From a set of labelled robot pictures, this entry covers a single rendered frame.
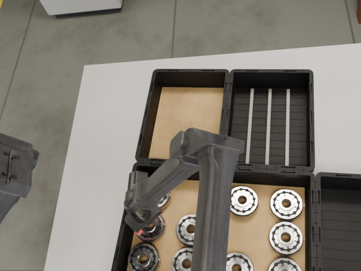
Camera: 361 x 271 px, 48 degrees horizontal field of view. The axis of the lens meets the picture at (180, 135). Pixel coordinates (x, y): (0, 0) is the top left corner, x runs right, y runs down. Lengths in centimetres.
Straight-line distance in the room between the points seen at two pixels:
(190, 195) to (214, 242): 75
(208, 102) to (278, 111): 27
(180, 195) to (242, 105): 42
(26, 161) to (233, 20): 243
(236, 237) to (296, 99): 57
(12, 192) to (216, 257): 35
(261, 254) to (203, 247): 68
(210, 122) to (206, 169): 83
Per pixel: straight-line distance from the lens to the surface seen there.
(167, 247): 138
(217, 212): 69
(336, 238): 138
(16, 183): 70
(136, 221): 128
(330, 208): 141
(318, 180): 133
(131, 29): 313
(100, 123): 182
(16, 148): 76
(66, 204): 170
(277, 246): 133
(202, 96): 161
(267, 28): 294
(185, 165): 83
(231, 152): 72
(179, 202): 142
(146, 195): 104
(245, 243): 136
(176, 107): 160
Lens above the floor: 215
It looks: 59 degrees down
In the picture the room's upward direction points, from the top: 20 degrees counter-clockwise
